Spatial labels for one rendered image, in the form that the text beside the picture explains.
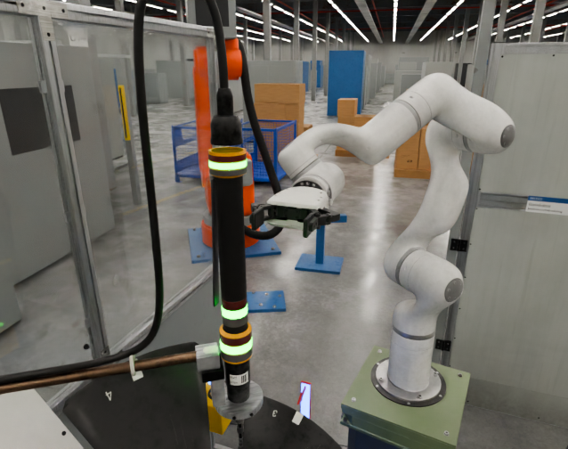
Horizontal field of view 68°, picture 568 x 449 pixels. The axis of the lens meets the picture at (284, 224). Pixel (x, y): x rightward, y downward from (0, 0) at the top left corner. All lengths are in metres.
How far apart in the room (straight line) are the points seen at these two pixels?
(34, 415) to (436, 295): 0.89
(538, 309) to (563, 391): 0.51
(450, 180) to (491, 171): 1.15
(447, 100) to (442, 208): 0.27
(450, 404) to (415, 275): 0.41
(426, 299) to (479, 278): 1.35
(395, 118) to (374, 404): 0.78
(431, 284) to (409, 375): 0.32
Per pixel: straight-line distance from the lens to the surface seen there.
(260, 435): 0.96
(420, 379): 1.34
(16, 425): 0.93
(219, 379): 0.61
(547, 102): 2.27
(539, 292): 2.54
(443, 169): 1.16
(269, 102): 8.60
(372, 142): 0.94
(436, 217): 1.15
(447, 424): 1.31
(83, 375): 0.61
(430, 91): 1.03
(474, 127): 1.09
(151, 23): 1.61
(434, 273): 1.12
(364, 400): 1.32
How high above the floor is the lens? 1.90
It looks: 21 degrees down
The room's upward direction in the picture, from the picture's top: straight up
